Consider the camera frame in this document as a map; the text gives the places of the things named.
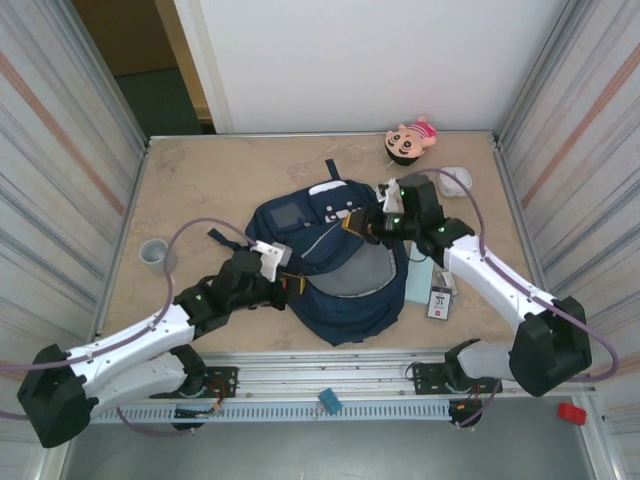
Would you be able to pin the navy blue backpack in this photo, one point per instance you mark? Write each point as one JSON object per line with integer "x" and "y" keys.
{"x": 350, "y": 295}

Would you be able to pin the light blue pencil case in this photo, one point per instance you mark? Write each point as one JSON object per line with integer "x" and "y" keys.
{"x": 419, "y": 282}

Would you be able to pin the black white card pack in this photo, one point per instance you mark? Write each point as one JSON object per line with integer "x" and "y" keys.
{"x": 439, "y": 306}

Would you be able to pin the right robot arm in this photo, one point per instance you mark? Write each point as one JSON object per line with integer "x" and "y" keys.
{"x": 500, "y": 290}

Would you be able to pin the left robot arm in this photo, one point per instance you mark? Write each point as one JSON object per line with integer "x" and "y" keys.
{"x": 125, "y": 335}

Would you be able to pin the small clear packaged supplies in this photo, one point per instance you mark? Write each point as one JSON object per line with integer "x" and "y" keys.
{"x": 444, "y": 281}

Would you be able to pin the white square box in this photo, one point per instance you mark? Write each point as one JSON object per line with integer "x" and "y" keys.
{"x": 455, "y": 186}

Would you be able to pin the plush doll with pink shirt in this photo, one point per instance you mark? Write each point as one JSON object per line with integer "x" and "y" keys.
{"x": 406, "y": 145}

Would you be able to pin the grey plastic cup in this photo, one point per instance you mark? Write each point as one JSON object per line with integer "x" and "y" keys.
{"x": 156, "y": 255}

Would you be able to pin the blue binder clip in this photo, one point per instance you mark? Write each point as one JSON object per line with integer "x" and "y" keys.
{"x": 330, "y": 401}

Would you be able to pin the red plastic block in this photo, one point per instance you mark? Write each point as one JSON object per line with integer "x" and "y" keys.
{"x": 571, "y": 414}

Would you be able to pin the brown wooden door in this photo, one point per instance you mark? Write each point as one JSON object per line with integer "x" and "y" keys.
{"x": 125, "y": 35}

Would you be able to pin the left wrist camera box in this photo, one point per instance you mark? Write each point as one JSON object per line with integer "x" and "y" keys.
{"x": 272, "y": 257}

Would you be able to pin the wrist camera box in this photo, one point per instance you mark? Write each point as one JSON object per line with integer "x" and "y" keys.
{"x": 272, "y": 257}
{"x": 390, "y": 197}

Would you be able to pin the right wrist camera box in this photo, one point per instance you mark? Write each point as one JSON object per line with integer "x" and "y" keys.
{"x": 390, "y": 197}

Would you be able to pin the aluminium rail frame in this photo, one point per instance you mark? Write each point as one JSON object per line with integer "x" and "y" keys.
{"x": 325, "y": 360}

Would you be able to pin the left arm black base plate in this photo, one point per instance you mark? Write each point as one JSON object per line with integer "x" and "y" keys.
{"x": 222, "y": 382}

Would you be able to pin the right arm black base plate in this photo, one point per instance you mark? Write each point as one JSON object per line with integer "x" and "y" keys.
{"x": 427, "y": 377}

